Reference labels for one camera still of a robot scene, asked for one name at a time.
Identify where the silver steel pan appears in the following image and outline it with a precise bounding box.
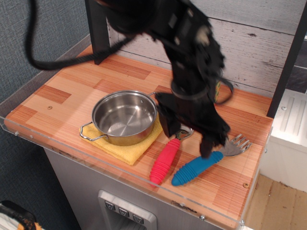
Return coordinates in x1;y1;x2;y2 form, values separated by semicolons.
80;90;158;146

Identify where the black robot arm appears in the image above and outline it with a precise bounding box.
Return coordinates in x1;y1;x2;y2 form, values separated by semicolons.
100;0;230;158

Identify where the silver dispenser button panel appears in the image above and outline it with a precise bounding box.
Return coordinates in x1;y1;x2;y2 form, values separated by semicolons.
98;190;157;230

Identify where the yellow folded cloth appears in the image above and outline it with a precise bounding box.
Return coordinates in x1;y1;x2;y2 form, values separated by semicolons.
80;115;163;166

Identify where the dark grey left post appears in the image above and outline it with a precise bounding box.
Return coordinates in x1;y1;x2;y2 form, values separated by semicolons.
85;0;110;53

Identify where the dark grey right post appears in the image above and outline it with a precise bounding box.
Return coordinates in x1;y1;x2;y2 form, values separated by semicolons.
267;1;307;118

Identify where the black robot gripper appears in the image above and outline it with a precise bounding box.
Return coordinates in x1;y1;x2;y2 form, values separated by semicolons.
155;79;231;158

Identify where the peas and carrots can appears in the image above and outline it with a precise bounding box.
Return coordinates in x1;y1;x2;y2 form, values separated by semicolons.
214;81;221;103

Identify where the red handled metal spoon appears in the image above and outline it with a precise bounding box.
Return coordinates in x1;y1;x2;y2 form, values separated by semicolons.
149;125;194;184

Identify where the dark grey post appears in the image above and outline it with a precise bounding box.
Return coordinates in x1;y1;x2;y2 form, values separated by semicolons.
267;1;307;118
85;0;110;53

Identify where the orange object at corner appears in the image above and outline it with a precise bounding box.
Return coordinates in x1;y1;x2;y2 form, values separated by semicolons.
17;217;43;230

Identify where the blue handled metal fork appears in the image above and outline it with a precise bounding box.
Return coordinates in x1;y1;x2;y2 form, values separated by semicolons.
171;134;252;186

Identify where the clear acrylic guard rail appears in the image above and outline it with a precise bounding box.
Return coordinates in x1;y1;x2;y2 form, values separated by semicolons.
0;29;277;230

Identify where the black braided cable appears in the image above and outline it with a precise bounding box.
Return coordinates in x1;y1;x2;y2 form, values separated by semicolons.
25;0;135;71

